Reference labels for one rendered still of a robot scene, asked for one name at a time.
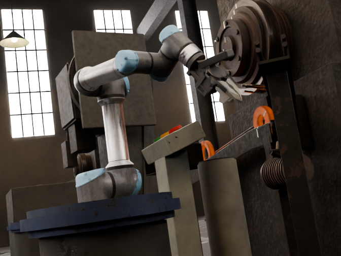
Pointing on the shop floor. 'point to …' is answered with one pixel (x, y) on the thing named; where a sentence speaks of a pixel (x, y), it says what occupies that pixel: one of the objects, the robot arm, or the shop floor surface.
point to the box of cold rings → (37, 201)
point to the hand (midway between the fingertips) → (239, 96)
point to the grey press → (94, 122)
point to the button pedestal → (178, 186)
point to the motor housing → (282, 203)
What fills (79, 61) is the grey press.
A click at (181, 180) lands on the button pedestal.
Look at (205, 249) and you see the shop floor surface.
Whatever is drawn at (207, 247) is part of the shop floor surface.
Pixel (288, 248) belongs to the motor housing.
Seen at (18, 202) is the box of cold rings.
